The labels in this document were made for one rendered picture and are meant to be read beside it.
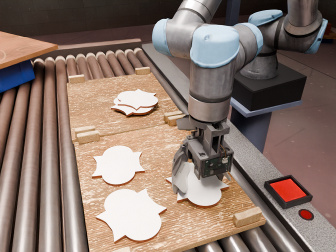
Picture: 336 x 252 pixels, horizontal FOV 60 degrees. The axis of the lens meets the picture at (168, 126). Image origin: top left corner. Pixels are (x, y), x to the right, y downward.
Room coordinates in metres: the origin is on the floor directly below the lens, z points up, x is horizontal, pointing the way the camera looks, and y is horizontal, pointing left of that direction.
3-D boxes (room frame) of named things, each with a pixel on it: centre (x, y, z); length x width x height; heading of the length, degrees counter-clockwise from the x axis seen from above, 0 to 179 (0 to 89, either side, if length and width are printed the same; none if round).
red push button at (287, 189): (0.49, -0.28, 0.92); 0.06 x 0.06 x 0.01; 19
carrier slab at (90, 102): (0.92, 0.17, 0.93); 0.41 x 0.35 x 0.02; 18
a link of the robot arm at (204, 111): (0.47, -0.08, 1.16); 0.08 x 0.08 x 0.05
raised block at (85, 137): (0.67, 0.22, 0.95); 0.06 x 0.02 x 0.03; 110
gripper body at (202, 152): (0.46, -0.08, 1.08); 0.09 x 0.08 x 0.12; 20
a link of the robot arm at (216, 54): (0.47, -0.08, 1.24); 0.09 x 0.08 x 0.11; 146
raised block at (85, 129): (0.69, 0.24, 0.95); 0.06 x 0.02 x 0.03; 108
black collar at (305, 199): (0.49, -0.28, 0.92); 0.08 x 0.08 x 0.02; 19
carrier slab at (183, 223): (0.53, 0.03, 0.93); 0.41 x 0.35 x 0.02; 20
